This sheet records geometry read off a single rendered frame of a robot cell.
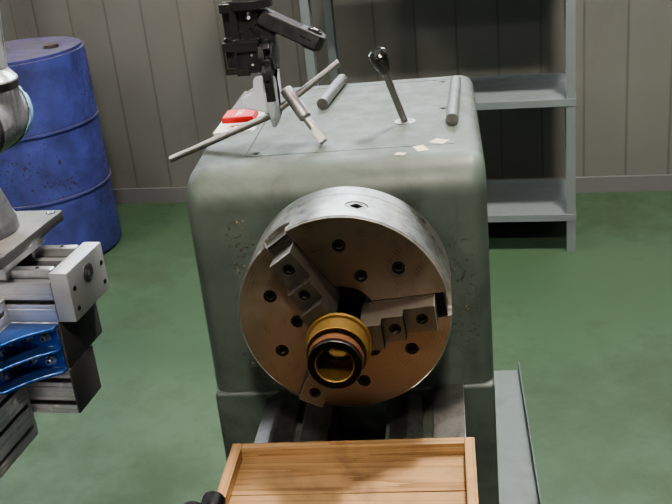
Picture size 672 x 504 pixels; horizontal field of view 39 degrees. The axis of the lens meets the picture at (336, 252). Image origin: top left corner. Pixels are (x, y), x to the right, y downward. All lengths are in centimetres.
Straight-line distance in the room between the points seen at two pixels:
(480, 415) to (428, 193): 41
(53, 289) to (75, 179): 300
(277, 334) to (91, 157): 332
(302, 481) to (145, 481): 167
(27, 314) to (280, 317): 48
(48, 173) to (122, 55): 97
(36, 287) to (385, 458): 64
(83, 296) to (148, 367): 201
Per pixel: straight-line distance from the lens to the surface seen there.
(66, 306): 165
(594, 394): 326
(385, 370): 145
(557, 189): 451
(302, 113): 162
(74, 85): 460
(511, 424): 212
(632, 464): 295
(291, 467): 144
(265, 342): 145
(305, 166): 153
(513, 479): 197
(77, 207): 466
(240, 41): 160
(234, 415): 171
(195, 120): 520
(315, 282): 134
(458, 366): 162
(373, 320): 134
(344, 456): 145
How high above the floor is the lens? 171
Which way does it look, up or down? 23 degrees down
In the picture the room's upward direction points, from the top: 6 degrees counter-clockwise
